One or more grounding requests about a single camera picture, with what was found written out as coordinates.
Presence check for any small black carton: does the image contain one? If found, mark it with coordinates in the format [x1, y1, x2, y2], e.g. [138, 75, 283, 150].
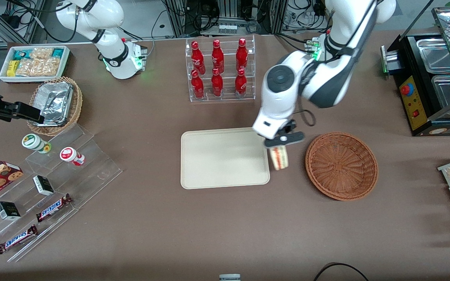
[0, 201, 21, 221]
[32, 175, 55, 196]

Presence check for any aluminium equipment rack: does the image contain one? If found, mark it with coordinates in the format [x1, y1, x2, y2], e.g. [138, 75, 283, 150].
[162, 0, 289, 38]

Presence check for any green lid yogurt cup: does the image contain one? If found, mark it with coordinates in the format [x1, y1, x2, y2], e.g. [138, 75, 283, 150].
[21, 133, 52, 154]

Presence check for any red cola bottle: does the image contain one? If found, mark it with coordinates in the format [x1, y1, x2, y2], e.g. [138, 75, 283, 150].
[234, 68, 248, 98]
[211, 68, 224, 98]
[191, 41, 206, 75]
[236, 38, 248, 72]
[191, 70, 205, 99]
[211, 39, 225, 75]

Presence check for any silver metal box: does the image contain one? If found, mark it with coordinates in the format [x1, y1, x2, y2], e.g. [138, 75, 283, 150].
[380, 44, 402, 75]

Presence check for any large clear cracker bag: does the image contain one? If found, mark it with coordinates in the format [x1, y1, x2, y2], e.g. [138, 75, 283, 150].
[16, 58, 61, 77]

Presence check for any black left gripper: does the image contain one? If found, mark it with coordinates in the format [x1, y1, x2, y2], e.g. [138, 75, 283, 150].
[264, 119, 306, 154]

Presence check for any small clear cracker bag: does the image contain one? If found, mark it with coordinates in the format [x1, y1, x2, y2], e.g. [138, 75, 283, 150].
[30, 47, 54, 60]

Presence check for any clear acrylic bottle rack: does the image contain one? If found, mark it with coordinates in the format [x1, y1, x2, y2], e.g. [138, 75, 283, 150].
[185, 35, 256, 103]

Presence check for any brown Snickers bar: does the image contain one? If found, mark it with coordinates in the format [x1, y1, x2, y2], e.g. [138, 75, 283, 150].
[35, 194, 73, 223]
[0, 224, 39, 255]

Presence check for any silver foil container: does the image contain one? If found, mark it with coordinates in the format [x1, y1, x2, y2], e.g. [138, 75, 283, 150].
[33, 82, 73, 127]

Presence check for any aluminium frame beam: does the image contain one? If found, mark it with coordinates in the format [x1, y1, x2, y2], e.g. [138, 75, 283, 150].
[0, 0, 46, 46]

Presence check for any brown round wicker basket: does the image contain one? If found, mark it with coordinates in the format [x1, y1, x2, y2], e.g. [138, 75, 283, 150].
[305, 132, 379, 202]

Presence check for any light wicker basket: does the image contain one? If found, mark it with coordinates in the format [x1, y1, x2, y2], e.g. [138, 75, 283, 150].
[27, 76, 83, 137]

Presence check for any white rectangular snack bin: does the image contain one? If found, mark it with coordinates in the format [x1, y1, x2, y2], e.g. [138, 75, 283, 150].
[0, 45, 71, 84]

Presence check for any clear acrylic stepped display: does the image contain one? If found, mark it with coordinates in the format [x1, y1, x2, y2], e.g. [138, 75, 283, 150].
[0, 124, 123, 263]

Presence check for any black food warmer appliance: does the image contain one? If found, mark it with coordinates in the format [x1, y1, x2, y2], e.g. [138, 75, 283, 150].
[381, 6, 450, 137]

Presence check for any red lid yogurt cup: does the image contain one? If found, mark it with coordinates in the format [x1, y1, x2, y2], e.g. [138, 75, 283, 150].
[59, 146, 86, 167]

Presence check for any black floor cable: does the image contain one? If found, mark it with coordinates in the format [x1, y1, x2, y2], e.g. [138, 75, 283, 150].
[312, 262, 370, 281]

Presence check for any triangular sandwich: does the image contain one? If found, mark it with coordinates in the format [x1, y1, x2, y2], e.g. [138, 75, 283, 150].
[270, 146, 290, 171]

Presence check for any beige plastic tray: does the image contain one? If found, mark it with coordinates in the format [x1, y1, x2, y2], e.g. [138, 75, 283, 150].
[180, 126, 271, 190]

